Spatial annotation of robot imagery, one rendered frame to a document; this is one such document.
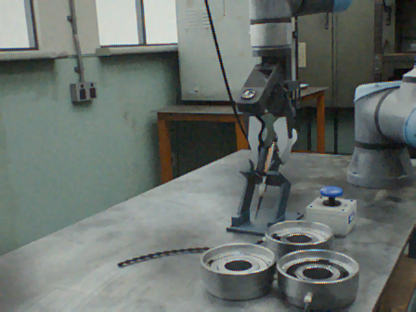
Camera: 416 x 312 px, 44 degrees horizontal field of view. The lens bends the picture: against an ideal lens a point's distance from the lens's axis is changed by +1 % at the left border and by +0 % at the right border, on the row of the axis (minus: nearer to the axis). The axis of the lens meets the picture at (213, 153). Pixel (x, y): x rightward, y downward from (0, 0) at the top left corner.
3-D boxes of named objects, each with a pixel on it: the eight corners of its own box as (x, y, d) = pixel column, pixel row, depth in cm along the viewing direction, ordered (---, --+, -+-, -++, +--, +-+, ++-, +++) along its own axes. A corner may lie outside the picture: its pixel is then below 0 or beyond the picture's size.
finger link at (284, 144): (306, 158, 99) (297, 110, 98) (294, 164, 94) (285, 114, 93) (292, 160, 100) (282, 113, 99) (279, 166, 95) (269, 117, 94)
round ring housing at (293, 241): (342, 249, 83) (342, 225, 82) (321, 275, 74) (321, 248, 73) (280, 240, 88) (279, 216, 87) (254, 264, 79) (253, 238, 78)
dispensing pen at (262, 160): (243, 215, 92) (264, 130, 97) (253, 222, 95) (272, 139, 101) (253, 216, 91) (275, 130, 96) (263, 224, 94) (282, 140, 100)
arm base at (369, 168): (356, 170, 132) (356, 132, 130) (419, 175, 125) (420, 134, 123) (339, 186, 119) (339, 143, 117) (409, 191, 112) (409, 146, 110)
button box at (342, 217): (346, 237, 88) (346, 209, 87) (305, 231, 91) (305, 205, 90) (357, 222, 95) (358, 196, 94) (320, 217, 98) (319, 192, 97)
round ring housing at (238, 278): (188, 296, 70) (187, 267, 69) (218, 266, 79) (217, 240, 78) (264, 308, 66) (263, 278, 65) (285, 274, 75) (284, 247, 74)
